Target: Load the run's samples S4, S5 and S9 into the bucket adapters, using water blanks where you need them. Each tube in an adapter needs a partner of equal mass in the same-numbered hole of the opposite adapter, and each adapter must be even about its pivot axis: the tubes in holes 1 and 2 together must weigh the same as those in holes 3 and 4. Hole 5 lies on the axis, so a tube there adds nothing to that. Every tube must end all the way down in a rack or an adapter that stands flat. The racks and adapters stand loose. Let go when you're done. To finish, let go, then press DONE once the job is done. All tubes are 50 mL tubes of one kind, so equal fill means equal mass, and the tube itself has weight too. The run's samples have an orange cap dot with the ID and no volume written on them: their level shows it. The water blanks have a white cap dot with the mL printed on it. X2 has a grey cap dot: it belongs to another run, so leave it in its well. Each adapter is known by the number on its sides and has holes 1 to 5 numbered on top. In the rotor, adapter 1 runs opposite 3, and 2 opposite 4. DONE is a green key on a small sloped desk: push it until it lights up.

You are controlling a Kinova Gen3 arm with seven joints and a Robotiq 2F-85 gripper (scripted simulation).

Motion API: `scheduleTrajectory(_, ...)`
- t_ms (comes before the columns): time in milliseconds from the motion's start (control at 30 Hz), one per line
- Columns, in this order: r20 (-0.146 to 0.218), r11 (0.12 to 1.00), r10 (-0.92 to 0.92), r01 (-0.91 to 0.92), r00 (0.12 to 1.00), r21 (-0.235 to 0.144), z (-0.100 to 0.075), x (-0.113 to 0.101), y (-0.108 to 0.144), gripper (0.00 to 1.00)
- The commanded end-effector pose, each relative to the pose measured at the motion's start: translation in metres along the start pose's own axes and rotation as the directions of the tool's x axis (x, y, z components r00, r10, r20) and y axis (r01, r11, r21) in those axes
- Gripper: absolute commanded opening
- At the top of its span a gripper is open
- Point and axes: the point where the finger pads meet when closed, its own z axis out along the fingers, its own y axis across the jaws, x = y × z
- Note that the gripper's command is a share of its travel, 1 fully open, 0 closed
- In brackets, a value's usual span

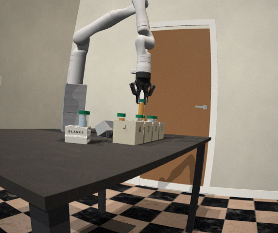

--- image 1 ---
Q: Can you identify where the cream square bucket adapter with holes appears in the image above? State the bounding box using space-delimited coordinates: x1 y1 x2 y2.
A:
151 122 159 141
158 122 165 140
143 121 153 143

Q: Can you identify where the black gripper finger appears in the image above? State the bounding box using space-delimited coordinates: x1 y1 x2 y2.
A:
129 82 143 104
143 83 156 105

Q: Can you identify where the cream tube adapter with holes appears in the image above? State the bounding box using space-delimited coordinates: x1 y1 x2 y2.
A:
113 120 144 145

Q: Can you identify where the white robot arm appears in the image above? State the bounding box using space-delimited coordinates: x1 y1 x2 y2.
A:
67 0 155 84

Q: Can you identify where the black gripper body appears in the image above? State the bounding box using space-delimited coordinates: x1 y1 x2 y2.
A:
135 71 151 90

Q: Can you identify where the white tube rack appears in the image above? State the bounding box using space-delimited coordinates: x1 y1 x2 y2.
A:
65 125 91 144

